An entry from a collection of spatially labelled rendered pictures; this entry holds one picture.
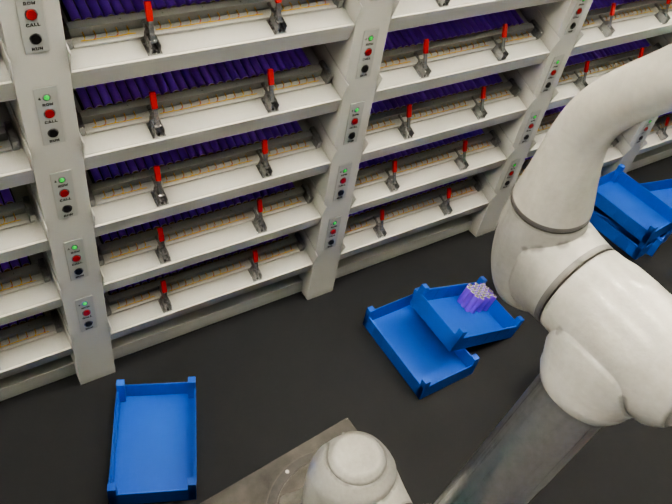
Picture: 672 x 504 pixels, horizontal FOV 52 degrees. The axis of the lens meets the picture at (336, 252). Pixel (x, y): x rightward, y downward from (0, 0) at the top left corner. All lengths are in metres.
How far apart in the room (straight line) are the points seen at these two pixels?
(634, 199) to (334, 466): 1.92
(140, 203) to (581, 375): 1.06
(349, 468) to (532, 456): 0.37
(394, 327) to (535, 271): 1.28
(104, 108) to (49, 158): 0.16
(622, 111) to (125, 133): 1.02
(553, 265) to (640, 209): 1.96
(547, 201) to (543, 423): 0.29
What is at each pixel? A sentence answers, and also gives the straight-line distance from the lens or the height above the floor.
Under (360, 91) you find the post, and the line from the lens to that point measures 1.68.
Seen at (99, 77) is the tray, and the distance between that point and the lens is 1.36.
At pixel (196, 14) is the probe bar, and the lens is 1.44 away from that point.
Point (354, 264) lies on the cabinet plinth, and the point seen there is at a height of 0.04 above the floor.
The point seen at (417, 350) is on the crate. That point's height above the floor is 0.00.
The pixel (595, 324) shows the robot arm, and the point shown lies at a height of 1.06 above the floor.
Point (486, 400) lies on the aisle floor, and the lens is 2.07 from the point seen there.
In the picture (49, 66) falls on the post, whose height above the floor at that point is 0.95.
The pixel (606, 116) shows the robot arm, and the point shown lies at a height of 1.28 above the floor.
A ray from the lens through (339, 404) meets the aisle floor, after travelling 1.95.
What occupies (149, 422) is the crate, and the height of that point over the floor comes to 0.00.
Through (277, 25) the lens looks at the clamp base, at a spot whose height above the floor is 0.95.
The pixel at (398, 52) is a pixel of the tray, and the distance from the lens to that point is 1.79.
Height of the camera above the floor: 1.64
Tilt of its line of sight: 45 degrees down
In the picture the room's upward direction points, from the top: 12 degrees clockwise
